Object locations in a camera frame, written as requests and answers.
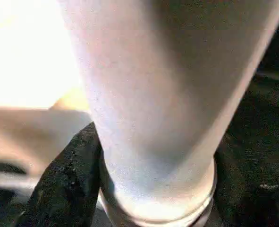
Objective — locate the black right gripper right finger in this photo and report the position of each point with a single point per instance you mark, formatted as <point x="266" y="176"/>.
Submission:
<point x="252" y="201"/>

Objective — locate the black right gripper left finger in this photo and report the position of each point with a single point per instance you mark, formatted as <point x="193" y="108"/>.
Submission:
<point x="66" y="184"/>

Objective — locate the white plastic table leg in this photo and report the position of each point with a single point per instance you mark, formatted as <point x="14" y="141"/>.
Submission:
<point x="153" y="94"/>

